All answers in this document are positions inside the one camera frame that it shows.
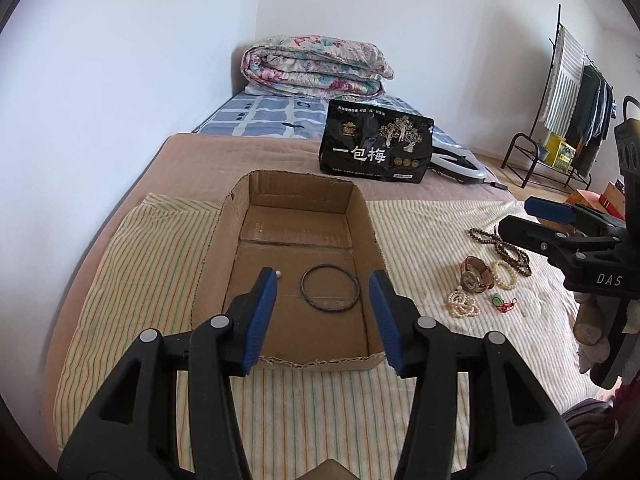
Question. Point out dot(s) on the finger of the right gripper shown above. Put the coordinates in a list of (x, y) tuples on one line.
[(568, 252)]

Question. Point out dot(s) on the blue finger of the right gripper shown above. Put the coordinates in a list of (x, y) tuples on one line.
[(579, 217)]

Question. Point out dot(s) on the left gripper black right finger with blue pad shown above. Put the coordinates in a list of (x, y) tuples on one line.
[(515, 430)]

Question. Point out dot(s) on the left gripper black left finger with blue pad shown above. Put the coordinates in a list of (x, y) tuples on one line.
[(166, 410)]

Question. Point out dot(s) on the red strap wristwatch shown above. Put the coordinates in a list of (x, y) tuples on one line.
[(475, 275)]

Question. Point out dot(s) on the white gloved right hand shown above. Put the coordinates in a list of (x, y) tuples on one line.
[(591, 330)]

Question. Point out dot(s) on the orange gift box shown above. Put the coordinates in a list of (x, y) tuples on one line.
[(611, 201)]

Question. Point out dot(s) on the yellow green box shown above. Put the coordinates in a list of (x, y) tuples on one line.
[(560, 154)]

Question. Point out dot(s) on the black clothes rack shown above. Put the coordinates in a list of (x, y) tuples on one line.
[(525, 155)]

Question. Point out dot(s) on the dark hanging clothes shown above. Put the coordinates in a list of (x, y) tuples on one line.
[(590, 121)]

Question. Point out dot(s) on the striped yellow bed cloth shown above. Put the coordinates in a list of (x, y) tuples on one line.
[(322, 388)]

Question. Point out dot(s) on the striped hanging towel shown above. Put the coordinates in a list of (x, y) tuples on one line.
[(568, 62)]

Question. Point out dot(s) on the black plum snack bag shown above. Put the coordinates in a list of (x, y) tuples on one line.
[(409, 137)]

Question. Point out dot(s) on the brown cardboard box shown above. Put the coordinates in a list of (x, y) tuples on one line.
[(317, 231)]

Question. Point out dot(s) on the floral folded quilt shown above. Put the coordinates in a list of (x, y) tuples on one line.
[(319, 66)]

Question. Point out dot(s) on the white ring light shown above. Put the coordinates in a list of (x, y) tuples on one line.
[(458, 167)]

